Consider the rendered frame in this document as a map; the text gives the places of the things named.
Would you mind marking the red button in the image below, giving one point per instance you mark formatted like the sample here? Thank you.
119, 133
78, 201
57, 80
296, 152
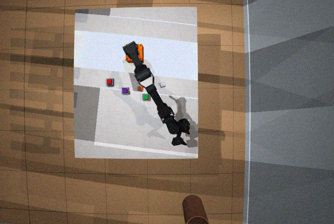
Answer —
110, 81

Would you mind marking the purple button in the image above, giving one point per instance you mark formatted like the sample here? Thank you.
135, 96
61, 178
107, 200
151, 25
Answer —
125, 90

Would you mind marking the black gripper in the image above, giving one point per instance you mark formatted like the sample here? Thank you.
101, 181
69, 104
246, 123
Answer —
178, 140

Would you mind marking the green button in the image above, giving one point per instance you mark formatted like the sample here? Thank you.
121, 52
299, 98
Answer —
145, 97

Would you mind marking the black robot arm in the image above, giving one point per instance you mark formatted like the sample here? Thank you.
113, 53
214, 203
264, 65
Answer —
142, 73

